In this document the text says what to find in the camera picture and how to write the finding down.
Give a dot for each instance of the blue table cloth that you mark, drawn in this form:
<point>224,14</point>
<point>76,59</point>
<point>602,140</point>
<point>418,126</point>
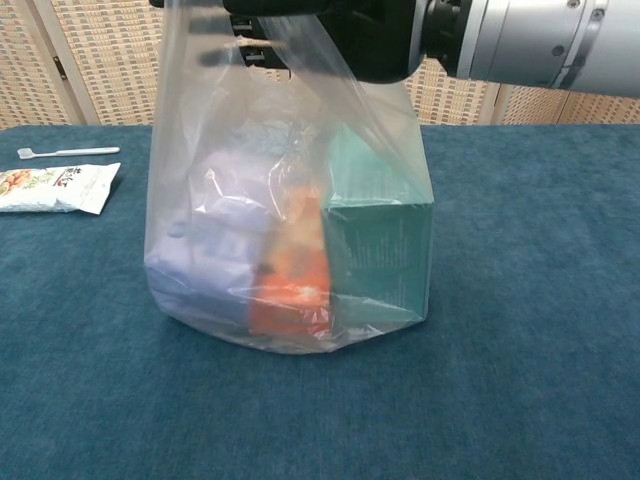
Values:
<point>500,300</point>

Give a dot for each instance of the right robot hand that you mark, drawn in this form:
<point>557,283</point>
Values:
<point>380,40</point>

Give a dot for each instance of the white snack packet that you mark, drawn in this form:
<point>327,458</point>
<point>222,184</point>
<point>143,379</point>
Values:
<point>60,190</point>

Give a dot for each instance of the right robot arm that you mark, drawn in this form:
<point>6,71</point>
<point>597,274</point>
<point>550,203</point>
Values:
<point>525,40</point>

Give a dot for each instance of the white lavender package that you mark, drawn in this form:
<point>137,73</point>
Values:
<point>210,240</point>

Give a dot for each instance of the teal cardboard box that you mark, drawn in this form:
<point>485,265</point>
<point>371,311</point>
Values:
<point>380,250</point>

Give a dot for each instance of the orange snack package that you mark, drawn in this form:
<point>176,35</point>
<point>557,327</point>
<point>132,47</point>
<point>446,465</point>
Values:
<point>290,300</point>

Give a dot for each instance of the white toothbrush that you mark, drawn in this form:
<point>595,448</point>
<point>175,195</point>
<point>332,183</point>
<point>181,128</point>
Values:
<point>75,151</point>

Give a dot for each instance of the clear plastic bag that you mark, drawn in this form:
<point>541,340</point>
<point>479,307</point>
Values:
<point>210,125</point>

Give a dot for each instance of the black screen hinge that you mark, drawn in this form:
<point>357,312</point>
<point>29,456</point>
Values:
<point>60,67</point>

